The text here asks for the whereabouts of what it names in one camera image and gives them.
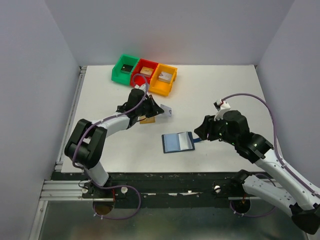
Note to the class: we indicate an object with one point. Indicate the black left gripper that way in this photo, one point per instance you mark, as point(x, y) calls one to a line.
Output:
point(150, 107)

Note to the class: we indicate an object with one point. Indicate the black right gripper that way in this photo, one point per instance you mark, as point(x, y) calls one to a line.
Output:
point(208, 128)

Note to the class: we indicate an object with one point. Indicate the light blue VIP card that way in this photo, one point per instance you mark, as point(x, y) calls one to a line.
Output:
point(167, 111)

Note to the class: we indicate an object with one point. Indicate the silver grey credit card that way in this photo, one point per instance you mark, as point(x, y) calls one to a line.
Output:
point(185, 143)

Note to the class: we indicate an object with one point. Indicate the navy blue card holder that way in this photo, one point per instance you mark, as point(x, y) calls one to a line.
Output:
point(170, 142)

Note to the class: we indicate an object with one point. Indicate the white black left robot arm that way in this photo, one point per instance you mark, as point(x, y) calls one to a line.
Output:
point(86, 143)

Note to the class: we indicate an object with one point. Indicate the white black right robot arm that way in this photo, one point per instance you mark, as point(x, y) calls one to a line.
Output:
point(298, 197)

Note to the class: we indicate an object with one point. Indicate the yellow plastic bin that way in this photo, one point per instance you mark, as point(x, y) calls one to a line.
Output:
point(162, 88)

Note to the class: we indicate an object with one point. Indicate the metal block in yellow bin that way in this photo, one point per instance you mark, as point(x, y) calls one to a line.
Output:
point(165, 77)

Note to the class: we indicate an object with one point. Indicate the red plastic bin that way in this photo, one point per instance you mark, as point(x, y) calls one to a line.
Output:
point(139, 79)

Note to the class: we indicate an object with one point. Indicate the metal block in red bin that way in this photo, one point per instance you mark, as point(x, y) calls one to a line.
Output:
point(146, 71)

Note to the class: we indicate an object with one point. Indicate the metal block in green bin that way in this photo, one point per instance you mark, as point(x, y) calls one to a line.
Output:
point(126, 68)

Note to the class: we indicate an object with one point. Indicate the green plastic bin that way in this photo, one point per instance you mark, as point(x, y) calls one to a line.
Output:
point(121, 78)

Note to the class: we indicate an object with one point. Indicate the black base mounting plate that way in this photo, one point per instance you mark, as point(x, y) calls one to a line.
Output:
point(153, 190)

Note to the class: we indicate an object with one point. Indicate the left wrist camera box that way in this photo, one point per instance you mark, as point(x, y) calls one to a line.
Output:
point(144, 87)

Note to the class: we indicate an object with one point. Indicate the aluminium rail frame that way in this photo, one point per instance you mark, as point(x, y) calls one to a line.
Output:
point(55, 165)

